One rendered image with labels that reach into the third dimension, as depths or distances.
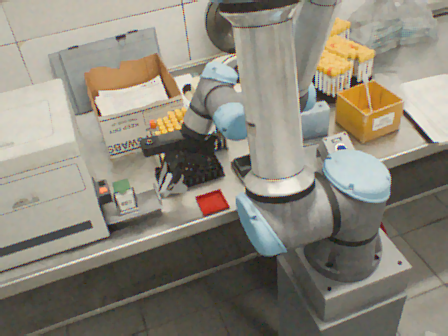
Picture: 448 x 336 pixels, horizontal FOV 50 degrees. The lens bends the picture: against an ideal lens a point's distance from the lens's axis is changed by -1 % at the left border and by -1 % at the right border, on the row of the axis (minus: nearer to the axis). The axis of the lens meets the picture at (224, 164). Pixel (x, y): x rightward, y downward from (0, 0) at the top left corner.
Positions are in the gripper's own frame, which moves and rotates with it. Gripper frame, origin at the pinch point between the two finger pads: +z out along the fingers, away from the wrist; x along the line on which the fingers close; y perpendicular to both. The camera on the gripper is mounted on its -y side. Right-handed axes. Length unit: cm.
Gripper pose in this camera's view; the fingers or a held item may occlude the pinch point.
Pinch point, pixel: (159, 193)
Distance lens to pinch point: 119.6
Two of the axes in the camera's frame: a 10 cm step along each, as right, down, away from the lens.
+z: -3.9, 8.0, 4.5
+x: -3.5, -5.8, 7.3
